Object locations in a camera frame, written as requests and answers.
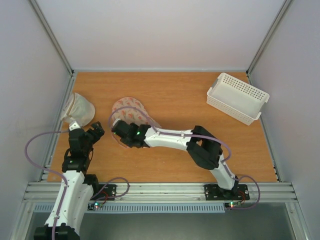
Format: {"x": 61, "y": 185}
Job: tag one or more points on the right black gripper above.
{"x": 120, "y": 128}

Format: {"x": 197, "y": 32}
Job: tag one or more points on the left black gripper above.
{"x": 97, "y": 136}

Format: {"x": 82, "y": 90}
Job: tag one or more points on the floral mesh laundry bag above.
{"x": 130, "y": 110}

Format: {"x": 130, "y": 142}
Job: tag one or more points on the white perforated plastic basket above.
{"x": 236, "y": 98}

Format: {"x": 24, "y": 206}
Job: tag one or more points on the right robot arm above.
{"x": 207, "y": 151}

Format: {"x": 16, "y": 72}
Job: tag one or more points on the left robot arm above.
{"x": 77, "y": 187}

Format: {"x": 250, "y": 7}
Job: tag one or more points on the white round mesh bag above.
{"x": 77, "y": 108}

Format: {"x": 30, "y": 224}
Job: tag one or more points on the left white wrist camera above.
{"x": 74, "y": 126}

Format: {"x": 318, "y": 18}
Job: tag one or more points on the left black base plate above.
{"x": 107, "y": 193}

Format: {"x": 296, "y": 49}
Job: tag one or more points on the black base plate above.
{"x": 215, "y": 193}
{"x": 107, "y": 193}

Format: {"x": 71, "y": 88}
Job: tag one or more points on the grey slotted cable duct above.
{"x": 151, "y": 208}

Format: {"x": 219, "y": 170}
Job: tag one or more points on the aluminium front rail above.
{"x": 268, "y": 192}

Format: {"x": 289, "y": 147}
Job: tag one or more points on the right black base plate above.
{"x": 215, "y": 193}

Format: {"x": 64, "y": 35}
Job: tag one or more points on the left aluminium frame post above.
{"x": 45, "y": 24}

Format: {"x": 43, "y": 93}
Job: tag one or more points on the aluminium frame post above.
{"x": 45, "y": 24}
{"x": 269, "y": 35}

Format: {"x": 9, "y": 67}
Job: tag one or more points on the right aluminium frame post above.
{"x": 269, "y": 35}

